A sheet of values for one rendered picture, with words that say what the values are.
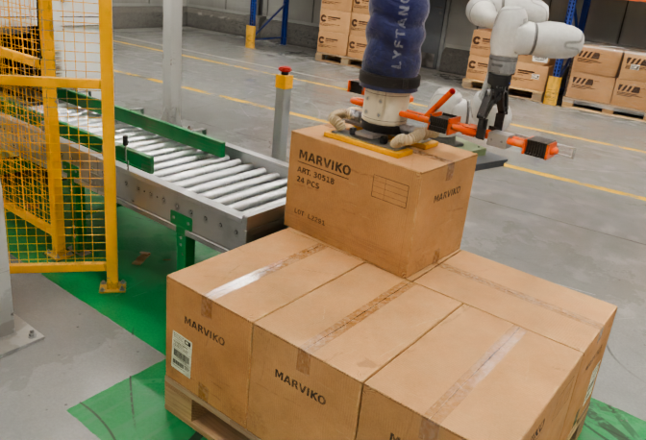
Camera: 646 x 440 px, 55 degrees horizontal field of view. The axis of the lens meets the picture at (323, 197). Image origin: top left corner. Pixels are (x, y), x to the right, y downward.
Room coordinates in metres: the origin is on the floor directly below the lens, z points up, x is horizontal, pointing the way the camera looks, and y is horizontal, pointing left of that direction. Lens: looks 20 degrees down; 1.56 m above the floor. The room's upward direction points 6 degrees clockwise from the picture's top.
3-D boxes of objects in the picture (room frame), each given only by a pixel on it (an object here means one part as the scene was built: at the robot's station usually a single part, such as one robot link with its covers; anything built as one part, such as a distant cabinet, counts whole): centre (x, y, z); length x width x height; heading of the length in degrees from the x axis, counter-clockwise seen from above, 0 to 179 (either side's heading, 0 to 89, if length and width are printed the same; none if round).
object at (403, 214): (2.33, -0.21, 0.74); 0.60 x 0.40 x 0.40; 52
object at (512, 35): (2.09, -0.55, 1.41); 0.13 x 0.11 x 0.16; 89
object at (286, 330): (1.89, -0.28, 0.34); 1.20 x 1.00 x 0.40; 54
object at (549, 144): (1.97, -0.68, 1.07); 0.08 x 0.07 x 0.05; 53
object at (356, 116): (2.33, -0.20, 1.01); 0.34 x 0.25 x 0.06; 53
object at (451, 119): (2.18, -0.40, 1.07); 0.10 x 0.08 x 0.06; 143
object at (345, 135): (2.26, -0.14, 0.97); 0.34 x 0.10 x 0.05; 53
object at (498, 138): (2.05, -0.57, 1.07); 0.07 x 0.07 x 0.04; 53
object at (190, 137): (3.65, 1.17, 0.60); 1.60 x 0.10 x 0.09; 54
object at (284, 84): (3.28, 0.26, 0.50); 0.07 x 0.07 x 1.00; 54
